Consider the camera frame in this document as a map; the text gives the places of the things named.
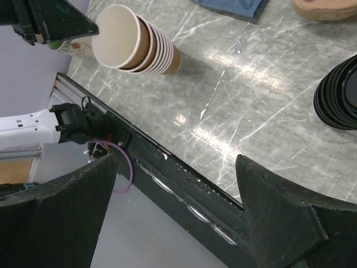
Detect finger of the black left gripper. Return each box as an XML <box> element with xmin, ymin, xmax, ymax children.
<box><xmin>1</xmin><ymin>0</ymin><xmax>99</xmax><ymax>46</ymax></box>

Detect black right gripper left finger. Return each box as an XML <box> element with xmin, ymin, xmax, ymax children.
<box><xmin>1</xmin><ymin>154</ymin><xmax>116</xmax><ymax>267</ymax></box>

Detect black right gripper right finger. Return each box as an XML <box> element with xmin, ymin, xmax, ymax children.
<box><xmin>235</xmin><ymin>155</ymin><xmax>356</xmax><ymax>267</ymax></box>

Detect brown paper cup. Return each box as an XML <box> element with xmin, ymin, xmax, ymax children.
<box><xmin>92</xmin><ymin>4</ymin><xmax>151</xmax><ymax>69</ymax></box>

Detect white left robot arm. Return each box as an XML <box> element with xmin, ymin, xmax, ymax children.
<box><xmin>1</xmin><ymin>1</ymin><xmax>111</xmax><ymax>149</ymax></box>

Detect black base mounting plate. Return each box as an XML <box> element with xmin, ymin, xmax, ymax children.
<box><xmin>86</xmin><ymin>104</ymin><xmax>257</xmax><ymax>267</ymax></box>

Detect stack of brown paper cups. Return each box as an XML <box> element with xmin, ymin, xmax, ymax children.
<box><xmin>118</xmin><ymin>14</ymin><xmax>181</xmax><ymax>75</ymax></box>

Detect stack of black lids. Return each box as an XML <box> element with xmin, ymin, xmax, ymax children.
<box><xmin>313</xmin><ymin>55</ymin><xmax>356</xmax><ymax>131</ymax></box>

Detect blue alphabet cloth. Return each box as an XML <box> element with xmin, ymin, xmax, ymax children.
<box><xmin>192</xmin><ymin>0</ymin><xmax>267</xmax><ymax>18</ymax></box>

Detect brown pulp cup carrier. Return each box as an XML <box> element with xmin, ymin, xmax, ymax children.
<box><xmin>291</xmin><ymin>0</ymin><xmax>356</xmax><ymax>21</ymax></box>

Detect aluminium frame rail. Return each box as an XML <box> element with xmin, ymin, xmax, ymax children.
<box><xmin>0</xmin><ymin>149</ymin><xmax>42</xmax><ymax>162</ymax></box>

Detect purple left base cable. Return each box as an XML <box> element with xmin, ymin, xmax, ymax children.
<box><xmin>86</xmin><ymin>139</ymin><xmax>136</xmax><ymax>194</ymax></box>

